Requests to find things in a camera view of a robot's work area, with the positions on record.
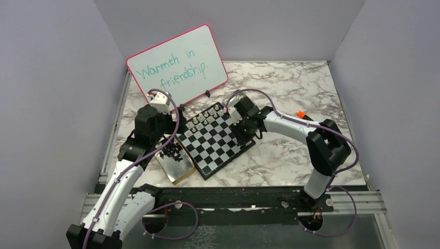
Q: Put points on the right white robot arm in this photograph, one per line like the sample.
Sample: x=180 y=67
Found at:
x=328 y=148

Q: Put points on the aluminium rail frame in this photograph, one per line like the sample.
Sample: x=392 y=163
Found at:
x=370 y=202

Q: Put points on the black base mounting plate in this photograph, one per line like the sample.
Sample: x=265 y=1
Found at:
x=235 y=206

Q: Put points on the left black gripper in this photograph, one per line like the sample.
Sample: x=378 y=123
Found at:
x=173 y=124

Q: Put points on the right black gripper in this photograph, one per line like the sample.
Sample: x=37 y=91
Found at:
x=241 y=139

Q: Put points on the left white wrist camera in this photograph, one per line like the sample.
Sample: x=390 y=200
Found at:
x=161 y=103

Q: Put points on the black marker orange cap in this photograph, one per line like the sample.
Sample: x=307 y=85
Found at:
x=303 y=116

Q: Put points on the gold tin with black pieces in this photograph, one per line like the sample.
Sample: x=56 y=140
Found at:
x=176 y=172

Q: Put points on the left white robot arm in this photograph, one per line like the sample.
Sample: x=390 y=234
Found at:
x=107 y=223

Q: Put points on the pink framed whiteboard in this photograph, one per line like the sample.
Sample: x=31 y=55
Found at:
x=186 y=66

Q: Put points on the black white chessboard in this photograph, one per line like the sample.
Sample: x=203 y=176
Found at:
x=213 y=146

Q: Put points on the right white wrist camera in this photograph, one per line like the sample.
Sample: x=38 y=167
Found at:
x=234 y=115

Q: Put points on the pile of black chess pieces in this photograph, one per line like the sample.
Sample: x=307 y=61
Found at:
x=173 y=150

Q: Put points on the silver tin with white pieces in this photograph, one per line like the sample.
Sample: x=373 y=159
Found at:
x=231 y=99

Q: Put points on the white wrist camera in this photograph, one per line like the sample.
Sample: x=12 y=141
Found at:
x=234 y=115
x=161 y=103

